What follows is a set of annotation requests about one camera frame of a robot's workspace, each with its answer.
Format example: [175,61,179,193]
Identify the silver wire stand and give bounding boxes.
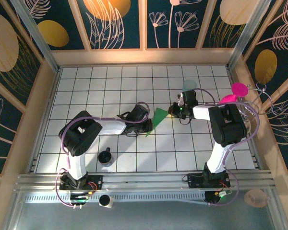
[237,83,273,120]

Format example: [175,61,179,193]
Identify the clear glass jar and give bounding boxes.
[242,117,252,135]

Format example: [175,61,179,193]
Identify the translucent teal plastic cup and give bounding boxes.
[182,80,197,93]

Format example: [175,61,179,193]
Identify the small black white cylinder device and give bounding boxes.
[98,195,115,208]

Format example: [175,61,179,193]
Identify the aluminium mounting rail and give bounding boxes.
[14,170,278,192]

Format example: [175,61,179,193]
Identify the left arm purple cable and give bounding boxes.
[55,102,151,209]

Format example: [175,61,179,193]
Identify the translucent pink suction disc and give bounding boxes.
[244,188,268,208]

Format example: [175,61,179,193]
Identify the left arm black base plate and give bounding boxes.
[59,174,104,191]

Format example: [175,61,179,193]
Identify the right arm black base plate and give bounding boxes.
[183,172,231,189]

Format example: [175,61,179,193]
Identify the perforated metal cable tray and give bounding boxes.
[24,193,207,203]

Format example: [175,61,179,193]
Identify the black mug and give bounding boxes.
[97,147,113,168]

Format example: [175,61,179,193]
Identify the aluminium frame post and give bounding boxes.
[11,0,61,73]
[227,0,272,69]

